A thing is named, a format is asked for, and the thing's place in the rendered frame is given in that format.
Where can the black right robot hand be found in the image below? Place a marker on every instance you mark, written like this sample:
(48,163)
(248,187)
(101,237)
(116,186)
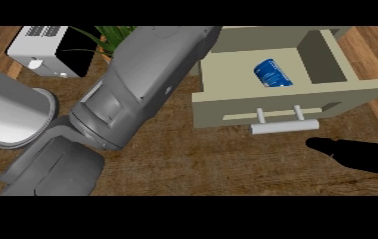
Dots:
(352,154)

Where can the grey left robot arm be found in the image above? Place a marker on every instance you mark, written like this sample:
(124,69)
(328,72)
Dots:
(142,69)

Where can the beige drawer front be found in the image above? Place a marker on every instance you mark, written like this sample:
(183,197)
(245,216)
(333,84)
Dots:
(226,108)

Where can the blue can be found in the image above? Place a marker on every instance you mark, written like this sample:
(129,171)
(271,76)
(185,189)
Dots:
(272,73)

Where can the beige open drawer box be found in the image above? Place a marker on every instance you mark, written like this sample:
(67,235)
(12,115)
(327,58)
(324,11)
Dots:
(231,69)

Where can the green leafy plant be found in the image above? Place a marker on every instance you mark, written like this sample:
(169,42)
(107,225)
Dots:
(116,36)

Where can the grey round container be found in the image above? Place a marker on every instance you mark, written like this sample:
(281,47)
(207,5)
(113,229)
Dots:
(22,113)

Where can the white boxy appliance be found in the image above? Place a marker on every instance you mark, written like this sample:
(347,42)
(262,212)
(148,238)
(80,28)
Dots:
(37,46)

